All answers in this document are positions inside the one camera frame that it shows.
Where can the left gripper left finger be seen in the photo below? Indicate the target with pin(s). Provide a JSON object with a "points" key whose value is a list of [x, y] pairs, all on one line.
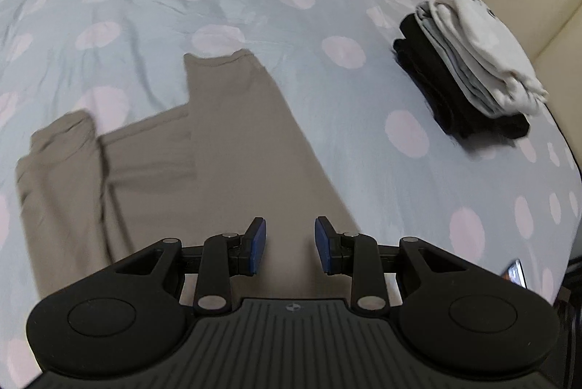
{"points": [[135, 313]]}

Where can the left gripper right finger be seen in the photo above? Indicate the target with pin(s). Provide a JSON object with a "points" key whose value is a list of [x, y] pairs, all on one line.
{"points": [[449, 314]]}

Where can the beige long sleeve garment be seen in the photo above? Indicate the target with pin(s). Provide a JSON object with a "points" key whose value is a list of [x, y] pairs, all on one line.
{"points": [[232, 153]]}

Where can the folded white grey clothes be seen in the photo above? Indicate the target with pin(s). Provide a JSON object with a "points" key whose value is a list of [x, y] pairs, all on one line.
{"points": [[483, 56]]}

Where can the black smartphone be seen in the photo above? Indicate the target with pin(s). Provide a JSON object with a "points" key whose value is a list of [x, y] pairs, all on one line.
{"points": [[515, 273]]}

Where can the folded black garment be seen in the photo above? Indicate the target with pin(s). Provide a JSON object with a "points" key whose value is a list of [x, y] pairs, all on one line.
{"points": [[450, 108]]}

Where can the polka dot bed sheet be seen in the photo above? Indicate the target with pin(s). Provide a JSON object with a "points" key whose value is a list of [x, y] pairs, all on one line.
{"points": [[370, 127]]}

